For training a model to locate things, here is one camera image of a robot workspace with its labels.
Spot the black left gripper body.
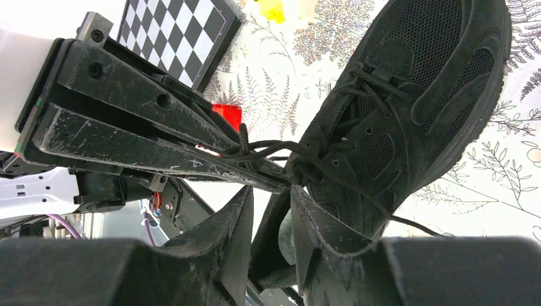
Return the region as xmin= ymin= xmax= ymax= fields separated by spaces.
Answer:
xmin=15 ymin=11 xmax=115 ymax=159

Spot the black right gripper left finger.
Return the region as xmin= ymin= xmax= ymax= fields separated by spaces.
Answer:
xmin=1 ymin=186 xmax=254 ymax=305

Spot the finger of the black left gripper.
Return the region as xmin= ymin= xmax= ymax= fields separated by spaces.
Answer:
xmin=57 ymin=40 xmax=239 ymax=152
xmin=32 ymin=105 xmax=286 ymax=193

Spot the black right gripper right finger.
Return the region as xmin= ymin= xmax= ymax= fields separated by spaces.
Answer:
xmin=290 ymin=186 xmax=540 ymax=305

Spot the black shoelace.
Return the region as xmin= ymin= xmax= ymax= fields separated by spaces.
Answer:
xmin=221 ymin=133 xmax=446 ymax=238

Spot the black sneaker shoe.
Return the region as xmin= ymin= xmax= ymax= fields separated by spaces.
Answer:
xmin=249 ymin=0 xmax=513 ymax=290

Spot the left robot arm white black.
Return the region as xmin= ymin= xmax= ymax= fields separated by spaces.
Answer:
xmin=1 ymin=11 xmax=286 ymax=235

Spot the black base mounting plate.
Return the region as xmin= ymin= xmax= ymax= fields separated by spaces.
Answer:
xmin=140 ymin=176 xmax=214 ymax=245

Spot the black white chessboard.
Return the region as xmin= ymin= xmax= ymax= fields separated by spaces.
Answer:
xmin=117 ymin=0 xmax=241 ymax=92

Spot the red toy calculator block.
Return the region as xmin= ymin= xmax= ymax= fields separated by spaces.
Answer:
xmin=212 ymin=103 xmax=242 ymax=132

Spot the floral patterned table mat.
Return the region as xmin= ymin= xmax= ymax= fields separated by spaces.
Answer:
xmin=204 ymin=1 xmax=540 ymax=240

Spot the multicolour toy brick stack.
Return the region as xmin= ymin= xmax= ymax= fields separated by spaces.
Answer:
xmin=255 ymin=0 xmax=319 ymax=24

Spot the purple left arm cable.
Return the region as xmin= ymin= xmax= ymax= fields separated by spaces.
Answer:
xmin=44 ymin=214 xmax=83 ymax=241

